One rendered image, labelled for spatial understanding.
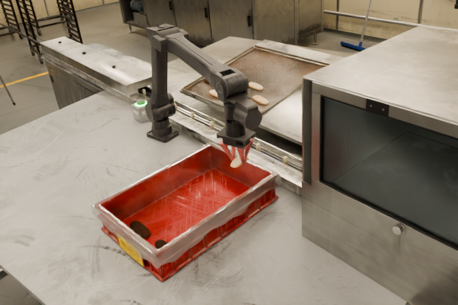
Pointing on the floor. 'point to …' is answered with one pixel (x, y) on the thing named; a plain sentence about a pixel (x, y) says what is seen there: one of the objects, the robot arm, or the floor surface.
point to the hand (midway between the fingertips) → (238, 158)
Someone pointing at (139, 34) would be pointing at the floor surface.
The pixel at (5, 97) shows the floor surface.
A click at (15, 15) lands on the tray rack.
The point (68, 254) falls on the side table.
